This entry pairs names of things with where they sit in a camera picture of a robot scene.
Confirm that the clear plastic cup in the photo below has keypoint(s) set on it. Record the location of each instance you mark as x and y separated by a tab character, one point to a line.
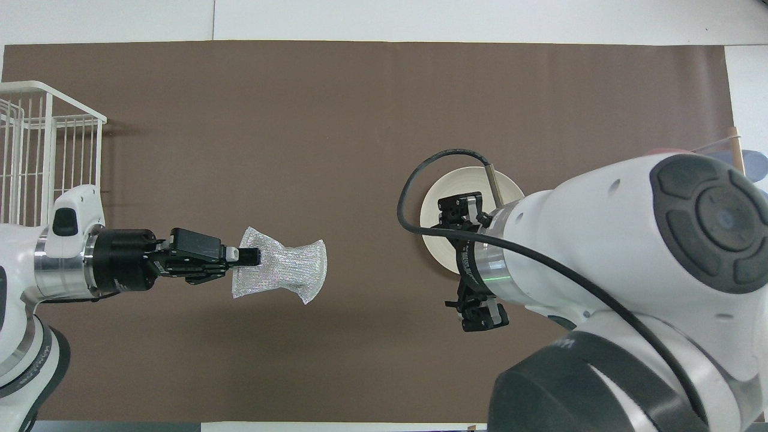
288	267

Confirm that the blue plastic cup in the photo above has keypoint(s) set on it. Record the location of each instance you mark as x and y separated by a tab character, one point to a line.
755	162

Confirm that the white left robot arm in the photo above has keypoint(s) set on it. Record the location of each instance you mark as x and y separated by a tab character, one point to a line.
36	270

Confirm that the brown paper table mat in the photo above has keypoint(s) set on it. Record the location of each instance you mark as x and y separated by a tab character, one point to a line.
300	120

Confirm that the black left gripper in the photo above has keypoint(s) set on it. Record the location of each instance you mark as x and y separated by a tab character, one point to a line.
123	261

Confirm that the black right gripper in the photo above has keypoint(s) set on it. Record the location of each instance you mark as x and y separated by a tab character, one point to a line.
468	264

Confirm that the cream round plate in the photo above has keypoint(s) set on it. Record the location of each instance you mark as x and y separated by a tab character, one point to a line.
456	183

